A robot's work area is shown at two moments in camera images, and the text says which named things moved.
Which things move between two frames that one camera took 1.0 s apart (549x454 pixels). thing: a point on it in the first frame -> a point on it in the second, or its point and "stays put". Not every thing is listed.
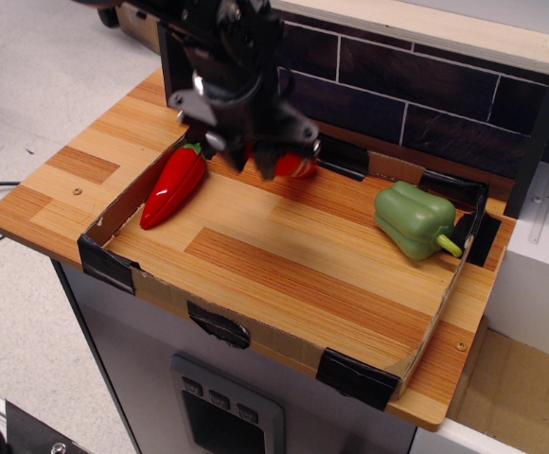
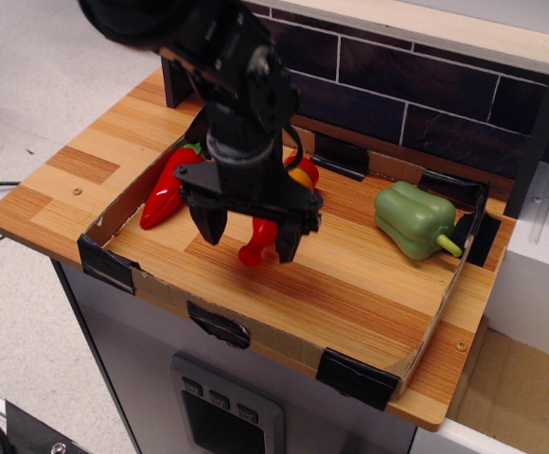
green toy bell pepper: x=414 y=220 stays put
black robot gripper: x=238 y=106 -> x=245 y=172
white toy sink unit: x=536 y=297 stays put
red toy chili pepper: x=174 y=183 stays put
